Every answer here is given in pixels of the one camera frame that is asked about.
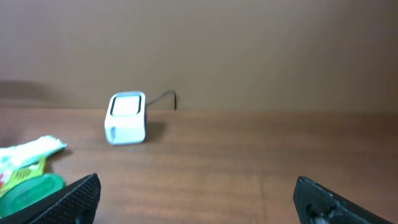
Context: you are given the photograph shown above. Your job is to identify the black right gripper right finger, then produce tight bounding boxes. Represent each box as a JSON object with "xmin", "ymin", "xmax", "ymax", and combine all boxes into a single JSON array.
[{"xmin": 293, "ymin": 176, "xmax": 392, "ymax": 224}]

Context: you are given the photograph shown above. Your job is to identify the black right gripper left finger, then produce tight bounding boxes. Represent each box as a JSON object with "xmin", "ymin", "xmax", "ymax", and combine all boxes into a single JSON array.
[{"xmin": 1, "ymin": 173, "xmax": 101, "ymax": 224}]

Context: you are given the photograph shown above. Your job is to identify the green lid plastic jar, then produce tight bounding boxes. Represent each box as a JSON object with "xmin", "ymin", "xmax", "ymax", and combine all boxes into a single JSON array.
[{"xmin": 1, "ymin": 174, "xmax": 65, "ymax": 218}]

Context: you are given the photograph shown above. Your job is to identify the green snack packet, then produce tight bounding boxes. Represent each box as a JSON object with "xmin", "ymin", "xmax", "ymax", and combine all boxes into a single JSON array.
[{"xmin": 1, "ymin": 157, "xmax": 46, "ymax": 197}]

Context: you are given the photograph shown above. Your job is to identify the teal white wipes packet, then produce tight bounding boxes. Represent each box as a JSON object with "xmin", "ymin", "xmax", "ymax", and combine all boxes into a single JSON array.
[{"xmin": 1, "ymin": 136, "xmax": 67, "ymax": 182}]

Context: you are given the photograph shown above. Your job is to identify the white blue barcode scanner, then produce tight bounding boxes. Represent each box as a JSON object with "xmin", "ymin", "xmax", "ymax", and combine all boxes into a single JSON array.
[{"xmin": 104, "ymin": 91, "xmax": 147, "ymax": 146}]

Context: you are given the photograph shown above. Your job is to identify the black scanner cable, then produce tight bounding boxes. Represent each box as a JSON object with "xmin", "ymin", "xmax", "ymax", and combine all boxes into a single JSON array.
[{"xmin": 146, "ymin": 90, "xmax": 178, "ymax": 110}]

